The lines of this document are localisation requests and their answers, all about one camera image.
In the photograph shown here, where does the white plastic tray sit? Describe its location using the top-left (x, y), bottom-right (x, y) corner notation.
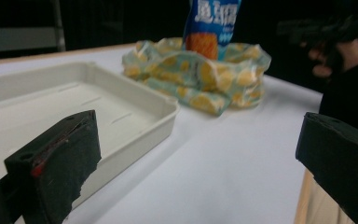
top-left (0, 61), bottom-right (181, 210)

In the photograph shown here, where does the blue orange snack packet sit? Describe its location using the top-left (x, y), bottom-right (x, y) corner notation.
top-left (182, 0), bottom-right (242, 62)

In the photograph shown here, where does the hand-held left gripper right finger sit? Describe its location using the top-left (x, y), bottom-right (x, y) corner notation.
top-left (295, 111), bottom-right (358, 224)

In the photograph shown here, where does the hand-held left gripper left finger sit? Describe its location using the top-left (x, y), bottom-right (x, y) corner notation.
top-left (3, 109), bottom-right (103, 224)

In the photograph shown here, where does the clear yellow-print snack packets bag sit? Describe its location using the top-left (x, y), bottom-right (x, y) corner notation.
top-left (121, 36), bottom-right (272, 118)

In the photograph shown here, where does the grey metal stand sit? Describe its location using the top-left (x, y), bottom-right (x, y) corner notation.
top-left (0, 0), bottom-right (67, 62)

